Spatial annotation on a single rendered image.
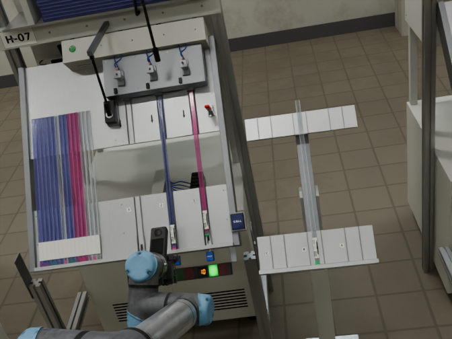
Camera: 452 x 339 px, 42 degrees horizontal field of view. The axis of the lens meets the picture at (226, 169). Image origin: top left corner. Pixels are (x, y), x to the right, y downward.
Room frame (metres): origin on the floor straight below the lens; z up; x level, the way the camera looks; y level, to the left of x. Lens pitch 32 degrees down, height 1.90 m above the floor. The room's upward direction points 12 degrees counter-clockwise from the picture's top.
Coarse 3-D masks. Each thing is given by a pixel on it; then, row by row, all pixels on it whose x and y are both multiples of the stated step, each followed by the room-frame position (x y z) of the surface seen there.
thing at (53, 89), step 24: (48, 72) 1.99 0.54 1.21; (72, 72) 1.97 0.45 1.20; (48, 96) 1.93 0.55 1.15; (72, 96) 1.91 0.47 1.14; (96, 96) 1.89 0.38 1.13; (144, 96) 1.85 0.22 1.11; (168, 96) 1.83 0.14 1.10; (96, 120) 1.83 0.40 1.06; (120, 120) 1.81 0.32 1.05; (144, 120) 1.79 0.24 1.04; (168, 120) 1.77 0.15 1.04; (216, 120) 1.74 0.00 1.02; (96, 144) 1.78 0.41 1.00; (120, 144) 1.76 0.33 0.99
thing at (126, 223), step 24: (192, 192) 1.60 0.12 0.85; (216, 192) 1.58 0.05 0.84; (120, 216) 1.60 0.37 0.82; (144, 216) 1.58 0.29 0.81; (168, 216) 1.56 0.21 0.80; (192, 216) 1.55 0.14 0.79; (216, 216) 1.53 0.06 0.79; (120, 240) 1.55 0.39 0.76; (144, 240) 1.52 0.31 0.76; (168, 240) 1.51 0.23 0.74; (192, 240) 1.49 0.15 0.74; (216, 240) 1.48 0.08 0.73
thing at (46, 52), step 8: (16, 0) 2.17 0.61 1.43; (16, 8) 2.17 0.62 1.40; (200, 16) 2.09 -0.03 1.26; (208, 16) 2.09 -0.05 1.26; (208, 24) 2.09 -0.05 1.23; (64, 40) 2.16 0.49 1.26; (32, 48) 2.17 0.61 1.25; (40, 48) 2.17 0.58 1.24; (48, 48) 2.16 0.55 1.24; (56, 48) 2.16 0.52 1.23; (40, 56) 2.17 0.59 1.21; (48, 56) 2.17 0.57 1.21; (56, 56) 2.16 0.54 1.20; (48, 64) 2.17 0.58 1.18; (224, 88) 2.10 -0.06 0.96; (224, 96) 2.10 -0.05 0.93; (224, 104) 2.10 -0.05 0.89; (232, 128) 2.10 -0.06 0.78; (232, 136) 2.10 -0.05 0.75; (232, 144) 2.10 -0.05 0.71; (232, 152) 2.10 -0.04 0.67
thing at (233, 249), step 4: (232, 248) 1.48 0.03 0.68; (232, 252) 1.47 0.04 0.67; (232, 256) 1.46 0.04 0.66; (236, 256) 1.46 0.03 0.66; (232, 260) 1.45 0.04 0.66; (236, 260) 1.45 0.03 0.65; (212, 264) 1.44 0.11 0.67; (228, 264) 1.43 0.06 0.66; (180, 268) 1.45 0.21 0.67; (196, 268) 1.44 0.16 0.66; (208, 268) 1.43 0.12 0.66; (228, 268) 1.42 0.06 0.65; (196, 272) 1.43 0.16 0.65; (208, 272) 1.42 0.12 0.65; (228, 272) 1.41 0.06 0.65; (232, 272) 1.43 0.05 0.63; (184, 276) 1.43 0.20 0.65; (196, 276) 1.42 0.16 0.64; (204, 276) 1.42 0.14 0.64; (208, 276) 1.42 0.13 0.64; (212, 276) 1.41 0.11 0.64; (180, 280) 1.43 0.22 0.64
